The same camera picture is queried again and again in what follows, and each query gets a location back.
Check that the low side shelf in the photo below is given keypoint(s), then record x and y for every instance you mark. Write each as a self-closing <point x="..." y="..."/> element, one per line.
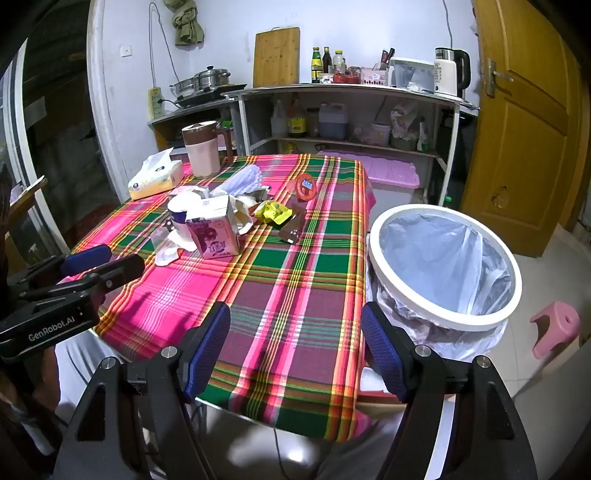
<point x="159" y="131"/>

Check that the yellow snack wrapper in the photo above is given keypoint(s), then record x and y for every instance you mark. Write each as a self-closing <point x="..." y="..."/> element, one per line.
<point x="272" y="213"/>

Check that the white shelf unit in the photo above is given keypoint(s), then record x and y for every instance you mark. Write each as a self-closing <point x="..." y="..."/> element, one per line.
<point x="244" y="124"/>

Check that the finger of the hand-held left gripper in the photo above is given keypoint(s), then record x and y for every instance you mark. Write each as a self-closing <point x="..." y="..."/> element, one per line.
<point x="87" y="259"/>
<point x="120" y="272"/>

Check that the white plastic jug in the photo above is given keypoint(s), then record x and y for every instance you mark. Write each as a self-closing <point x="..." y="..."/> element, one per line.
<point x="278" y="122"/>

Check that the pink plastic stool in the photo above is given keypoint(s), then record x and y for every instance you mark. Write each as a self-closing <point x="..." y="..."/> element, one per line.
<point x="556" y="330"/>

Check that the wooden cutting board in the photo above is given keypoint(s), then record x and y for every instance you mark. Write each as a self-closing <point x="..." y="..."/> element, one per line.
<point x="276" y="57"/>

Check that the yellow wooden door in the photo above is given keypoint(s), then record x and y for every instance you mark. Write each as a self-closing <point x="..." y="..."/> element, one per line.
<point x="521" y="152"/>

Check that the black induction cooker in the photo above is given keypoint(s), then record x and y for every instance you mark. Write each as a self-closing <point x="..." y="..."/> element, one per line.
<point x="207" y="94"/>

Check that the pink plaid tablecloth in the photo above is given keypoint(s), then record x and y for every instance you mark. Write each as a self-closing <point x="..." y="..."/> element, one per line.
<point x="286" y="286"/>

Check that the pink utensil box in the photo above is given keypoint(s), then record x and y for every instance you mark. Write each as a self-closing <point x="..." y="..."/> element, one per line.
<point x="371" y="77"/>

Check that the small yellow oil bottle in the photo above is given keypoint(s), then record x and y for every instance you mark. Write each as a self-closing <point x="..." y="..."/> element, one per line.
<point x="290" y="148"/>

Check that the clear plastic bin liner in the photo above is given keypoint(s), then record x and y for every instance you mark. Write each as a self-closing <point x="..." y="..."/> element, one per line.
<point x="443" y="258"/>

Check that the green bottle with yellow label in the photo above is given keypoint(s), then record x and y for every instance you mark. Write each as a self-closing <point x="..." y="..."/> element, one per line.
<point x="316" y="67"/>

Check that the dark sauce bottle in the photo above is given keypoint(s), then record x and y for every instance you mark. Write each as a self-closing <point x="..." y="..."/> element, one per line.
<point x="327" y="60"/>

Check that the pink jug with brown lid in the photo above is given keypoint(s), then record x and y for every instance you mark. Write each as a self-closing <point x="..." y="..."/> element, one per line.
<point x="203" y="152"/>

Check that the crumpled plastic bags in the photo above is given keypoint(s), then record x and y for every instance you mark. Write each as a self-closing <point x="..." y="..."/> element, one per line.
<point x="406" y="122"/>

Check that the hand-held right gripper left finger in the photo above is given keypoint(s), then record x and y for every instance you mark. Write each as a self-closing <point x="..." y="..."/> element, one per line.
<point x="210" y="355"/>

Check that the white and yellow tissue pack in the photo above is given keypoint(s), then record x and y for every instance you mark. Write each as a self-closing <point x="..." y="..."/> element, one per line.
<point x="154" y="177"/>

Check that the small steel pot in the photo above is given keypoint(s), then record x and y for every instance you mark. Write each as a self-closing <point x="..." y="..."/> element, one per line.
<point x="181" y="87"/>

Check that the hanging green cloth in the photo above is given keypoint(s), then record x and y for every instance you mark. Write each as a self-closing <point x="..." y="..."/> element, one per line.
<point x="184" y="23"/>

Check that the purple milk carton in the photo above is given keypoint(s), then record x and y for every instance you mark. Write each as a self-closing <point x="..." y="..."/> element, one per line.
<point x="214" y="233"/>

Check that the jerry can with purple liquid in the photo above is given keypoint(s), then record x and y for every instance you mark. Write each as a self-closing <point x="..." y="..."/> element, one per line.
<point x="332" y="124"/>

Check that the oil bottle with yellow label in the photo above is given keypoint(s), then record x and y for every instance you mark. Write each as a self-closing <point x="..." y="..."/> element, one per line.
<point x="298" y="122"/>

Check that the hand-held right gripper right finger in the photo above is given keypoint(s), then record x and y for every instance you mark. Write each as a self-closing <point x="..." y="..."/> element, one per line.
<point x="383" y="355"/>

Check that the yellowish power strip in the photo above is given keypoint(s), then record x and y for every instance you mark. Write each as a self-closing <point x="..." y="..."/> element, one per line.
<point x="154" y="102"/>

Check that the white and black electric kettle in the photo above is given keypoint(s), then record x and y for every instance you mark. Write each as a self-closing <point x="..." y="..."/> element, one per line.
<point x="445" y="76"/>

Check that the round plastic container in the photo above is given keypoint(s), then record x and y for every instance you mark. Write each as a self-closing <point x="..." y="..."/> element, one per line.
<point x="381" y="134"/>

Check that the red food in bowl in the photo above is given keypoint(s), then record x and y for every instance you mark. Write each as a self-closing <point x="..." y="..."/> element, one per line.
<point x="344" y="78"/>

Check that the clear bottle with yellow cap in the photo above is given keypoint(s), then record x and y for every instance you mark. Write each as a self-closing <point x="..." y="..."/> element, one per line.
<point x="339" y="62"/>

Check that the white round trash bin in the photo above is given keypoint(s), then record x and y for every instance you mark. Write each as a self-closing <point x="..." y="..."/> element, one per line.
<point x="461" y="323"/>

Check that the steel steamer pot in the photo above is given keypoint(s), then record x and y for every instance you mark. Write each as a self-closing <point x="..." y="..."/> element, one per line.
<point x="211" y="78"/>

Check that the brown wrapper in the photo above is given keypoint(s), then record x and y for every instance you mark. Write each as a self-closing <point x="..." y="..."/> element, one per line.
<point x="292" y="228"/>

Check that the red round packet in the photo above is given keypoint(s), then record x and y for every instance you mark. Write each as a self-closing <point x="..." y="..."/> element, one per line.
<point x="305" y="187"/>

